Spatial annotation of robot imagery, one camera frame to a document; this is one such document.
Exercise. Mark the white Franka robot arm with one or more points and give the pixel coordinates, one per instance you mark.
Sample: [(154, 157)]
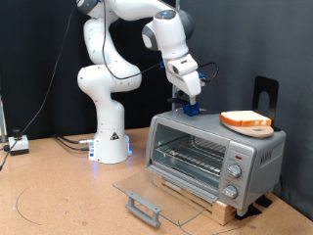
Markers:
[(107, 81)]

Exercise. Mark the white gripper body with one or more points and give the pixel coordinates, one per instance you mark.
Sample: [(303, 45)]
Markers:
[(189, 83)]

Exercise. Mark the round wooden cutting board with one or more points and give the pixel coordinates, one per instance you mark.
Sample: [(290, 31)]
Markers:
[(257, 132)]

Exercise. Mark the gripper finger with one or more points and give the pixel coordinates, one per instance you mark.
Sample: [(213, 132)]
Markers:
[(193, 100)]

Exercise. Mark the small blue block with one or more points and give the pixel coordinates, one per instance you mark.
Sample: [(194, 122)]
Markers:
[(190, 111)]

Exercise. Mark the white emergency stop button box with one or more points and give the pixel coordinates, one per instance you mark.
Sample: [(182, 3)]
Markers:
[(19, 145)]

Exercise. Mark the vertical metal pole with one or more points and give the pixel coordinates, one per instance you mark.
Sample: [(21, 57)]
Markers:
[(174, 92)]

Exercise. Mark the grey metal frame post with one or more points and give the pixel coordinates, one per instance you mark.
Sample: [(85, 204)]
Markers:
[(2, 120)]

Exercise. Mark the wooden slatted block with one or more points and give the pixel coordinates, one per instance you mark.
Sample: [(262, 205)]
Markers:
[(225, 213)]

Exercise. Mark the silver toaster oven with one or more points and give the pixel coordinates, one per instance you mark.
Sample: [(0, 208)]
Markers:
[(260, 156)]

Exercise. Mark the white bread slice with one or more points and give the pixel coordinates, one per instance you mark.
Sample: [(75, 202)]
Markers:
[(244, 117)]

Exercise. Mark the silver oven knob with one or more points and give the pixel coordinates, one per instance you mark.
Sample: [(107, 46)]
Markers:
[(234, 170), (230, 191)]

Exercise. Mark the black foam pad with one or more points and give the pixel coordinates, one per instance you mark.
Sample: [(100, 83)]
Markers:
[(248, 212), (264, 201)]

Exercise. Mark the wrist camera blue mount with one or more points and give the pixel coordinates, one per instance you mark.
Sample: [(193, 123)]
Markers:
[(201, 77)]

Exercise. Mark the black metal bookend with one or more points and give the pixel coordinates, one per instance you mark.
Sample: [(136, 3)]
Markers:
[(265, 85)]

